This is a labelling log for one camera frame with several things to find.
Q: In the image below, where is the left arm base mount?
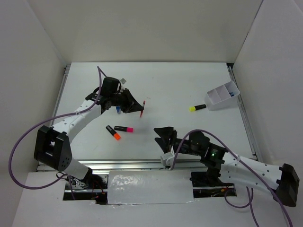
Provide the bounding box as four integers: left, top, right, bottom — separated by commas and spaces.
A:
63, 175, 108, 205

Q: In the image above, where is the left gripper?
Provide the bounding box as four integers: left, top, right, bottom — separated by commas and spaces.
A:
110, 88, 144, 114

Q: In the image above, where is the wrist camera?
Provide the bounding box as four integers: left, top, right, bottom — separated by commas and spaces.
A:
120, 78, 126, 84
160, 148, 175, 167

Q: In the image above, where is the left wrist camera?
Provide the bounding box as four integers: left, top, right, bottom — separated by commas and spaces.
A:
120, 78, 126, 84

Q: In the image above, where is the orange highlighter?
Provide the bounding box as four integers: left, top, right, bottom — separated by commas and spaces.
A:
106, 125, 121, 140

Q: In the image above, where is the red pen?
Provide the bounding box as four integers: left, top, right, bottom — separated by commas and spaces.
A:
139, 100, 146, 118

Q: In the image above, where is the yellow highlighter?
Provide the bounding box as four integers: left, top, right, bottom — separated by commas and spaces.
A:
189, 104, 207, 112

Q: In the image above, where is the white divided container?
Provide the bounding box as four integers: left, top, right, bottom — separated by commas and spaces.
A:
204, 80, 240, 111

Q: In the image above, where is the pink highlighter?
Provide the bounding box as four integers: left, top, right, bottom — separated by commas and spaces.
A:
114, 126, 134, 133

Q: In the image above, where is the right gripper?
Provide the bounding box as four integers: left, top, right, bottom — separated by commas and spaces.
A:
154, 125, 202, 156

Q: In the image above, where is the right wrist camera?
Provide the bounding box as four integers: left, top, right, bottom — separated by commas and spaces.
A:
160, 148, 175, 167

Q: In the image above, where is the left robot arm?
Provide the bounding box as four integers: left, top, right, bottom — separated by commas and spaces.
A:
34, 77, 144, 189

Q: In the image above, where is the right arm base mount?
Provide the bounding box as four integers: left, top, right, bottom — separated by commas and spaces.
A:
190, 172, 236, 199

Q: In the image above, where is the white cover plate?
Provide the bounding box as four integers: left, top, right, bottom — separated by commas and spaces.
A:
107, 170, 194, 205

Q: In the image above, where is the aluminium frame rail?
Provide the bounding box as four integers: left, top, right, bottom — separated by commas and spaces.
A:
80, 159, 205, 171

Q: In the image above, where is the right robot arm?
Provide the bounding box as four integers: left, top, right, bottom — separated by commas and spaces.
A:
154, 127, 300, 207

